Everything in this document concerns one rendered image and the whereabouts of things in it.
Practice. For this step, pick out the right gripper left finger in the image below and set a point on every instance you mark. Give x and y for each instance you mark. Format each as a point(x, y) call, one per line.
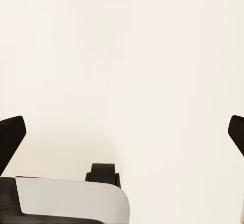
point(12, 132)

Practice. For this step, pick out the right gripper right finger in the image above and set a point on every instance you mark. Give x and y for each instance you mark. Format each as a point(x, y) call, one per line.
point(236, 131)

